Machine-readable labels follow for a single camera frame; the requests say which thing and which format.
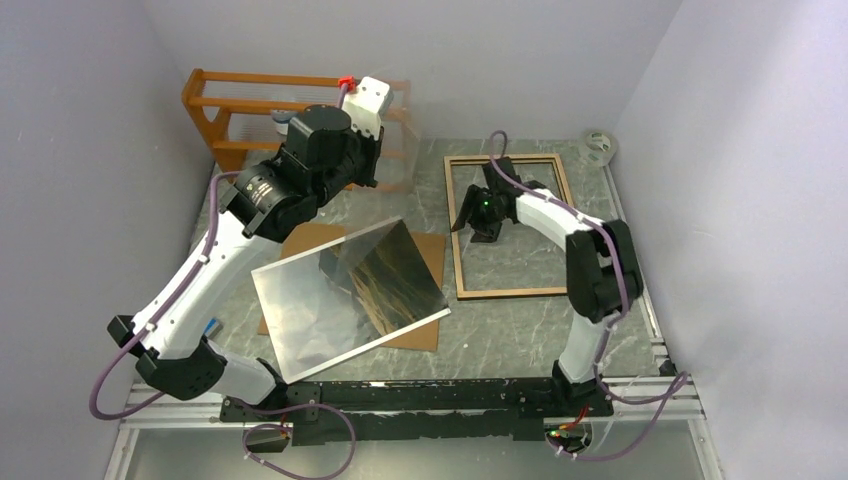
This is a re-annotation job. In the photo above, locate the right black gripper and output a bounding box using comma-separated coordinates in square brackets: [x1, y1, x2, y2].
[452, 185, 507, 243]

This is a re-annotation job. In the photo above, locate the clear acrylic sheet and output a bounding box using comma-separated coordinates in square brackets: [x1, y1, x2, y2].
[366, 64, 421, 194]

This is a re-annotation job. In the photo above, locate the picture frame black and wood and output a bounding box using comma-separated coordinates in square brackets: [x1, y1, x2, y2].
[444, 154, 573, 301]

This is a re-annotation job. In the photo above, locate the brown backing board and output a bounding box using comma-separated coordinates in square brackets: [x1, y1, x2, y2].
[256, 221, 447, 352]

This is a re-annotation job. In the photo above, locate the landscape photo print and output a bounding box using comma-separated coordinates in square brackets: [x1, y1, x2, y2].
[252, 216, 450, 384]

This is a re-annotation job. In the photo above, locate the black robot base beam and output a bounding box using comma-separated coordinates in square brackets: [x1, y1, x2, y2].
[219, 370, 614, 446]

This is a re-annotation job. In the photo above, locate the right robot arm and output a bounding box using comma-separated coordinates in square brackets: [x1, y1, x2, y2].
[451, 157, 644, 415]

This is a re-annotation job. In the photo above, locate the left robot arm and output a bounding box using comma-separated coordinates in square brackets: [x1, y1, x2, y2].
[108, 104, 385, 420]

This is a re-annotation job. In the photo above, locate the blue white small jar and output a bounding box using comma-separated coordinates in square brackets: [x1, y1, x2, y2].
[270, 109, 297, 136]

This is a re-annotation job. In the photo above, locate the orange wooden shelf rack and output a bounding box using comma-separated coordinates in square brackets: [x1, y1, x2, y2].
[180, 68, 414, 196]

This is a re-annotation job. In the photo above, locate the clear tape roll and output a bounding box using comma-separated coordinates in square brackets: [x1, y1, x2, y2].
[577, 129, 619, 168]

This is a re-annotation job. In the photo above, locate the blue grey eraser block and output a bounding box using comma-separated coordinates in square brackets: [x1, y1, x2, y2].
[204, 318, 222, 338]

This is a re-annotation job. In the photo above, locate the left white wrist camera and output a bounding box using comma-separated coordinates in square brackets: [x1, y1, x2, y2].
[337, 76, 394, 141]

